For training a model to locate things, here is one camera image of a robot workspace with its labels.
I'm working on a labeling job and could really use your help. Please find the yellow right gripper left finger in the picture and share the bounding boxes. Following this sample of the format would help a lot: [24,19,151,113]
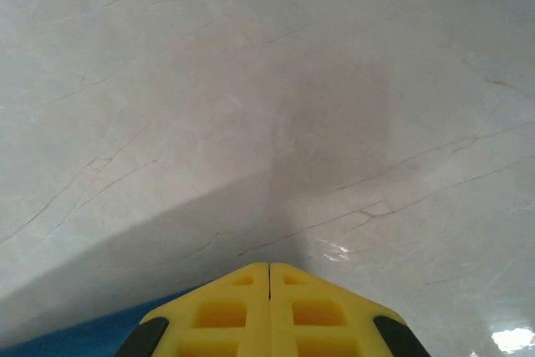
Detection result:
[112,263,271,357]

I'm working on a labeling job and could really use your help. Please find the navy blue t-shirt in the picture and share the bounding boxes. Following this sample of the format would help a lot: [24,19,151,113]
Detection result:
[0,283,210,357]

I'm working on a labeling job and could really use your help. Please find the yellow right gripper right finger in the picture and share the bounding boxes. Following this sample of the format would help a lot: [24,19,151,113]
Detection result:
[269,263,432,357]

